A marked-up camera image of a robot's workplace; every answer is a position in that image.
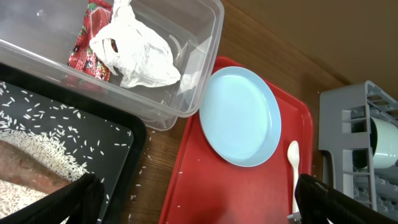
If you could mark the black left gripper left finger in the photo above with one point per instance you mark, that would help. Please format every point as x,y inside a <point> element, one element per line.
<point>79,202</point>

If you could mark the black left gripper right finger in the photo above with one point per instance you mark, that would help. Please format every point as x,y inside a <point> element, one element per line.
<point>320,204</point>

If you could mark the white plastic spoon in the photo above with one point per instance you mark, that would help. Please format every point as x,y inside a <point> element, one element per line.
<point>293,156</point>

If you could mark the rice grains heap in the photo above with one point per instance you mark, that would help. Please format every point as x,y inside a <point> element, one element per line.
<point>64,139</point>

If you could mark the brown sweet potato piece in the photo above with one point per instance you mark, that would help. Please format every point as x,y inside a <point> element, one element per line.
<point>19,168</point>

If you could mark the green bowl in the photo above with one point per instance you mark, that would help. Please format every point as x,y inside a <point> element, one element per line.
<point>384,143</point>

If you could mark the light blue plate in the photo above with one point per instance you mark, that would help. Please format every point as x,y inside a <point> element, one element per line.
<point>240,117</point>

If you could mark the grey dishwasher rack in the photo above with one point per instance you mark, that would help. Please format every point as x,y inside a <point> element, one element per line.
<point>344,135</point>

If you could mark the black plastic tray bin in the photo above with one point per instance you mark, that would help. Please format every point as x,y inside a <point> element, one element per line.
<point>67,97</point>

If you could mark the red serving tray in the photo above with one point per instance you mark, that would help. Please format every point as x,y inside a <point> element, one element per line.
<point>204,188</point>

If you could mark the white crumpled plastic wrapper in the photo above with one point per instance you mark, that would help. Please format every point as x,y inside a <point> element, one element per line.
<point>129,47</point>

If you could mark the clear plastic bin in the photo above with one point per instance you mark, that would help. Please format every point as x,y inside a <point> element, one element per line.
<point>38,37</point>

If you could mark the red snack wrapper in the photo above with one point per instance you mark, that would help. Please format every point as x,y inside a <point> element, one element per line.
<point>83,58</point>

